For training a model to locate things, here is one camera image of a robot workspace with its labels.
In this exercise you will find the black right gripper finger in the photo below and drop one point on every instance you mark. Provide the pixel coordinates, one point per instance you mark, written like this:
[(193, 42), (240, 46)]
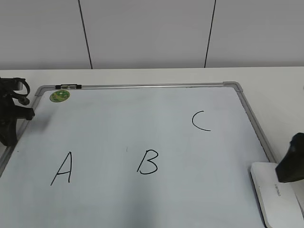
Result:
[(291, 167)]

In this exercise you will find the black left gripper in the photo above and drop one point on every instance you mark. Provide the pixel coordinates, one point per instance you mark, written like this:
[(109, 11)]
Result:
[(13, 102)]

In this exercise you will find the white whiteboard eraser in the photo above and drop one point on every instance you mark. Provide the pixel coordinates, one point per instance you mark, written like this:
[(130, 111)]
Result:
[(278, 202)]

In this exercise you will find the round green magnet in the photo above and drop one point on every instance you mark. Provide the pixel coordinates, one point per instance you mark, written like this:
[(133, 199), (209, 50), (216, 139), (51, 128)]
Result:
[(59, 96)]

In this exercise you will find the black silver hanging clip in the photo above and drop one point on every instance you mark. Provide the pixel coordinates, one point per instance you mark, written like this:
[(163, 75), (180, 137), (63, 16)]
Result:
[(68, 86)]

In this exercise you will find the white framed whiteboard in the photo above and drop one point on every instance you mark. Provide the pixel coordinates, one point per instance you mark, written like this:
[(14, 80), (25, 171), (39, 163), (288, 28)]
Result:
[(136, 156)]

